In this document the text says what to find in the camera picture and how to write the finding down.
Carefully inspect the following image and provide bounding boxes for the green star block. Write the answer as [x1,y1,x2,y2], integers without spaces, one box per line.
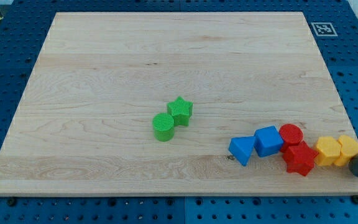
[167,96,193,126]

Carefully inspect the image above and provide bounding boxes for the red cylinder block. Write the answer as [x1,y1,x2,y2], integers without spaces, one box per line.
[279,124,303,153]

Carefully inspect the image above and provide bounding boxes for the white fiducial marker tag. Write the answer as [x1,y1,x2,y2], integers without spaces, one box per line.
[311,22,337,37]

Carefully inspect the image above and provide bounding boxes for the yellow heart block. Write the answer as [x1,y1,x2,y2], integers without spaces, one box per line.
[334,135,358,167]

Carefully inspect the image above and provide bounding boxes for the red star block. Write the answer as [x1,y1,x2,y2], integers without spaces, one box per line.
[282,141,319,177]

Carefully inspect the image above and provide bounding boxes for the blue cube block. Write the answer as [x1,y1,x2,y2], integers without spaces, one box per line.
[254,126,283,157]

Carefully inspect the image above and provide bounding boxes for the wooden board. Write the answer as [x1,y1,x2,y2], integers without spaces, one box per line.
[0,12,358,197]

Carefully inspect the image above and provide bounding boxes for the green cylinder block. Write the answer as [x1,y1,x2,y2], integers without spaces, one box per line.
[152,113,175,142]

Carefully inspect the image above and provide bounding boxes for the blue triangle block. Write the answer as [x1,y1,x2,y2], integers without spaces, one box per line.
[228,136,255,166]

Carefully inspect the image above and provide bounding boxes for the yellow pentagon block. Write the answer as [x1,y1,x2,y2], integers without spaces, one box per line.
[313,136,341,166]

